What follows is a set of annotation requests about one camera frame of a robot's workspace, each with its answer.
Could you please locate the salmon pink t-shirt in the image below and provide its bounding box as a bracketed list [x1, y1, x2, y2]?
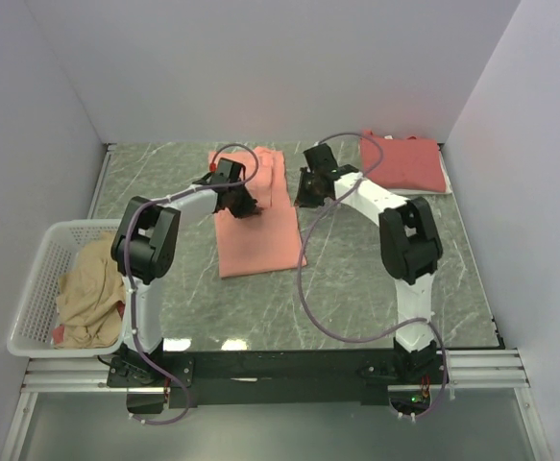
[214, 146, 306, 279]

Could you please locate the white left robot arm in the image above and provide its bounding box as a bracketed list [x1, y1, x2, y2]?
[110, 158, 261, 386]

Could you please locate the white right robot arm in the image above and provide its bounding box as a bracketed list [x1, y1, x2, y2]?
[295, 143, 443, 383]

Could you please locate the folded red t-shirt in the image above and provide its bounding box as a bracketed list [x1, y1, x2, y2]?
[359, 131, 446, 192]

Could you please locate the beige t-shirt in basket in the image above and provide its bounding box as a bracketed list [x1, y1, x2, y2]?
[56, 232, 125, 324]

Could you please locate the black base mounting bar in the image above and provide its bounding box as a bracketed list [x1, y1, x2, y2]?
[107, 349, 448, 415]

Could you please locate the white plastic laundry basket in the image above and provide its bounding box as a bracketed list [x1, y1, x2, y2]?
[7, 219, 123, 359]

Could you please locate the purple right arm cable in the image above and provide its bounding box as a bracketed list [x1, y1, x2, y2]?
[296, 132, 451, 424]

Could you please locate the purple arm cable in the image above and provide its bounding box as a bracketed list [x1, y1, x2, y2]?
[123, 143, 261, 426]
[296, 132, 451, 424]

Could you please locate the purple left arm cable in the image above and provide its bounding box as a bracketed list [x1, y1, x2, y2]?
[123, 143, 261, 426]

